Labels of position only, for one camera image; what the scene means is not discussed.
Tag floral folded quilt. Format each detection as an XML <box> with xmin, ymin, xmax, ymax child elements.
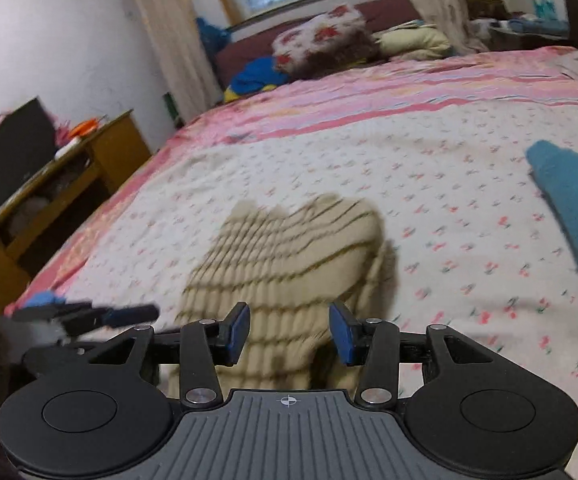
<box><xmin>271</xmin><ymin>4</ymin><xmax>380</xmax><ymax>79</ymax></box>

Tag pink striped quilt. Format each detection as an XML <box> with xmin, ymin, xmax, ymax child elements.
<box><xmin>4</xmin><ymin>45</ymin><xmax>578</xmax><ymax>311</ymax></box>

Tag black television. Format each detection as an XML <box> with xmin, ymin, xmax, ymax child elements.
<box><xmin>0</xmin><ymin>97</ymin><xmax>62</xmax><ymax>216</ymax></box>

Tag wooden desk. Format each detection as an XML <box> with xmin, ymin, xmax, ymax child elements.
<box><xmin>0</xmin><ymin>109</ymin><xmax>152</xmax><ymax>311</ymax></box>

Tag beige striped knit sweater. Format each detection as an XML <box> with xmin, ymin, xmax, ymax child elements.
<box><xmin>166</xmin><ymin>192</ymin><xmax>400</xmax><ymax>401</ymax></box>

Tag dark bedside table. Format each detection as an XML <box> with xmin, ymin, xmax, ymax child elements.
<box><xmin>486</xmin><ymin>20</ymin><xmax>570</xmax><ymax>54</ymax></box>

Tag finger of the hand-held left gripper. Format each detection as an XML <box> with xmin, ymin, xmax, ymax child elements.
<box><xmin>21</xmin><ymin>341</ymin><xmax>100</xmax><ymax>377</ymax></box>
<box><xmin>59</xmin><ymin>303</ymin><xmax>161</xmax><ymax>334</ymax></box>

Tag dark patterned box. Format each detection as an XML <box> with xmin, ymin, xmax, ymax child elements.
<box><xmin>466</xmin><ymin>0</ymin><xmax>512</xmax><ymax>21</ymax></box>

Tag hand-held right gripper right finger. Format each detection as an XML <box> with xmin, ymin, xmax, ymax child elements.
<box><xmin>329</xmin><ymin>302</ymin><xmax>503</xmax><ymax>409</ymax></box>

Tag folded blue cloth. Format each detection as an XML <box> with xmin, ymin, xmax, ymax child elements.
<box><xmin>509</xmin><ymin>19</ymin><xmax>570</xmax><ymax>36</ymax></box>

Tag maroon sofa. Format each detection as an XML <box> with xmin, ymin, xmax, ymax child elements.
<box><xmin>214</xmin><ymin>0</ymin><xmax>420</xmax><ymax>89</ymax></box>

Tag beige pillow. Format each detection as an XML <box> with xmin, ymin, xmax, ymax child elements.
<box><xmin>371</xmin><ymin>22</ymin><xmax>455</xmax><ymax>61</ymax></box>

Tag blue plastic bag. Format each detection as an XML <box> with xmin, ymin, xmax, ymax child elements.
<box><xmin>195</xmin><ymin>16</ymin><xmax>232</xmax><ymax>61</ymax></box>

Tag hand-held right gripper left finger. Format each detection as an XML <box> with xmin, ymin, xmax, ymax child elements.
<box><xmin>76</xmin><ymin>302</ymin><xmax>251</xmax><ymax>409</ymax></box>

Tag orange toy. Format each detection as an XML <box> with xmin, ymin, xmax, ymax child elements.
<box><xmin>68</xmin><ymin>119</ymin><xmax>100</xmax><ymax>139</ymax></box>

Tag cherry print bed sheet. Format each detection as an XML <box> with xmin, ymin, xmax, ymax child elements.
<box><xmin>4</xmin><ymin>95</ymin><xmax>578</xmax><ymax>461</ymax></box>

